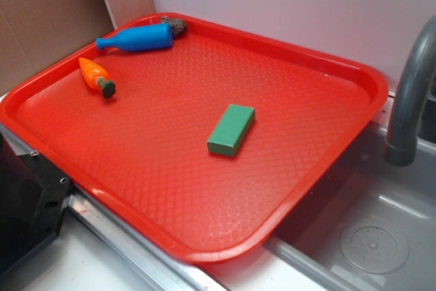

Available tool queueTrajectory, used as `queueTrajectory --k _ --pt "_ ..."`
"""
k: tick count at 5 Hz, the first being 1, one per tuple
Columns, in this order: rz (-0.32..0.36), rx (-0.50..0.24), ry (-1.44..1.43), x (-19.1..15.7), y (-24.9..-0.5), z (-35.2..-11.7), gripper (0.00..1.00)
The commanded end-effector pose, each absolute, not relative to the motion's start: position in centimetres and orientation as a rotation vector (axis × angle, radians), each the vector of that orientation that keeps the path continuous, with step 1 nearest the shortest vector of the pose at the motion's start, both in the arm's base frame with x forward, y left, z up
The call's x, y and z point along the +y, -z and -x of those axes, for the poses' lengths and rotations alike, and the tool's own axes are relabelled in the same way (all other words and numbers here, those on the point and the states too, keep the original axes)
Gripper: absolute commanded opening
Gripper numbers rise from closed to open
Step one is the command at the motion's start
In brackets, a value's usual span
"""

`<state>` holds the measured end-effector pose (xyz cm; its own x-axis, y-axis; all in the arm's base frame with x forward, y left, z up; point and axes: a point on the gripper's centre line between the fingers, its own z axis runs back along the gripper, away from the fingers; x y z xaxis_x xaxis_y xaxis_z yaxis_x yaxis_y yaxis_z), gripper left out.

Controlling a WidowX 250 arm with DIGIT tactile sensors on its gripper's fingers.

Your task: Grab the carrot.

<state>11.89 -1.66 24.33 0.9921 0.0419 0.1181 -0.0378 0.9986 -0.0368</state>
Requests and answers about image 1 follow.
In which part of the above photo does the orange toy carrot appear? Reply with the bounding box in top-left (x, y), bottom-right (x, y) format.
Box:
top-left (78, 57), bottom-right (116, 99)

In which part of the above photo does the green rectangular block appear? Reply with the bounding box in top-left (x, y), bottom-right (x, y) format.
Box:
top-left (206, 104), bottom-right (255, 157)

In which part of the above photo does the red plastic tray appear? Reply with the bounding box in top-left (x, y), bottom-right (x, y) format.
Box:
top-left (1, 17), bottom-right (388, 264)

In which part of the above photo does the brown rough stone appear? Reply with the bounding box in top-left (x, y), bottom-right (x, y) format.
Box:
top-left (161, 16), bottom-right (187, 37)

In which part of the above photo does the blue toy bottle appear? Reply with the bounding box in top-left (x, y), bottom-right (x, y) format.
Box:
top-left (95, 23), bottom-right (174, 52)

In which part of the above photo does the grey toy sink basin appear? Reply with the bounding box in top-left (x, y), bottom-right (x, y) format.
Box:
top-left (265, 123), bottom-right (435, 290)

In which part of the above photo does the grey plastic faucet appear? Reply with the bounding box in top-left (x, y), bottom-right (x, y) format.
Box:
top-left (384, 17), bottom-right (435, 166)

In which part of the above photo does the brown cardboard panel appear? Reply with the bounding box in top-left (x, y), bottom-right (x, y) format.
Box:
top-left (1, 0), bottom-right (155, 94)

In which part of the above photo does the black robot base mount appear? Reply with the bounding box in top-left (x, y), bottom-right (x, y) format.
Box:
top-left (1, 136), bottom-right (73, 278)

